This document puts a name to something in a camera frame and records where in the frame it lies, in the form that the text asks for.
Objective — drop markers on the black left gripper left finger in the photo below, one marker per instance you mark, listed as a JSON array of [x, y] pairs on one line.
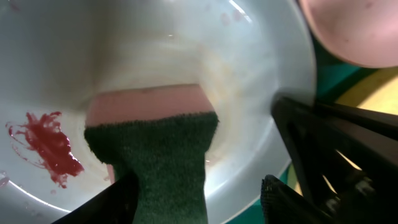
[[115, 205]]

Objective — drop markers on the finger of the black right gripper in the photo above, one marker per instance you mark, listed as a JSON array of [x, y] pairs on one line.
[[345, 159]]

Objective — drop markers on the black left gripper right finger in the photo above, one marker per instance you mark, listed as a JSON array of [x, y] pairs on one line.
[[282, 205]]

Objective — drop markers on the pink green sponge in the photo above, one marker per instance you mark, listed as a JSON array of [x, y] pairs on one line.
[[160, 134]]

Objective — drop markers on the white pink plate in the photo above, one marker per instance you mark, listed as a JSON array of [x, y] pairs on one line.
[[361, 32]]

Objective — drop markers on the light blue plate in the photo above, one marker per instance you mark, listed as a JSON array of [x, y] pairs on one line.
[[57, 55]]

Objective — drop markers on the yellow green plate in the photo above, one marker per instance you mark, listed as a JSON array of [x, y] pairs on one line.
[[376, 92]]

